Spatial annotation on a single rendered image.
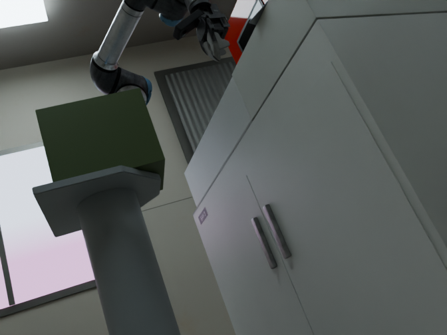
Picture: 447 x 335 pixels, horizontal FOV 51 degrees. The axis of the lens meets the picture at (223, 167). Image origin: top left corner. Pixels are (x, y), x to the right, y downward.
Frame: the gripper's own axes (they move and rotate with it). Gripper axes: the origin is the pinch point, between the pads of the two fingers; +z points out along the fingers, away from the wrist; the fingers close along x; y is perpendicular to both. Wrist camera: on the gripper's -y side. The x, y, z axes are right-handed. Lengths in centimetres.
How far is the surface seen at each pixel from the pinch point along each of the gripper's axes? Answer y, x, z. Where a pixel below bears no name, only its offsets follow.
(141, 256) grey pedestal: -36, 11, 50
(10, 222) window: -63, 235, -59
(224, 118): -3.9, 2.3, 19.7
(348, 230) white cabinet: -4, -26, 65
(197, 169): -4.0, 32.7, 19.9
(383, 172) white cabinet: -4, -41, 60
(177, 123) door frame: 74, 213, -106
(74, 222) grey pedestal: -47, 27, 31
